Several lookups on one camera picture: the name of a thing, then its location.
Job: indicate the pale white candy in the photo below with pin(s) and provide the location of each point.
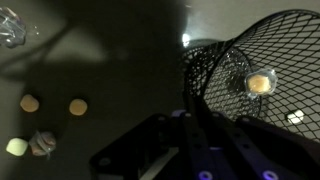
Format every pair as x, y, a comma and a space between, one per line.
16, 146

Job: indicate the round orange candy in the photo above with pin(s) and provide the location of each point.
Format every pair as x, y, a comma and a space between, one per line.
78, 107
29, 103

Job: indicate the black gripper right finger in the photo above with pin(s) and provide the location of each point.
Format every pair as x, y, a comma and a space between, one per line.
248, 156

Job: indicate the brown candy in clear wrapper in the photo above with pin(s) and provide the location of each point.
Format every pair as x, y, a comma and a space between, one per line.
42, 143

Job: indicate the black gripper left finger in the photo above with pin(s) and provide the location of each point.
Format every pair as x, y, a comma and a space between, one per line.
198, 150

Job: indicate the empty clear plastic wrapper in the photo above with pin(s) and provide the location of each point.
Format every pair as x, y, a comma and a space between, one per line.
11, 26

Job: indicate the orange candy in clear wrapper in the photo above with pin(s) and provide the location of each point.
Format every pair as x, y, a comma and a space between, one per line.
261, 83

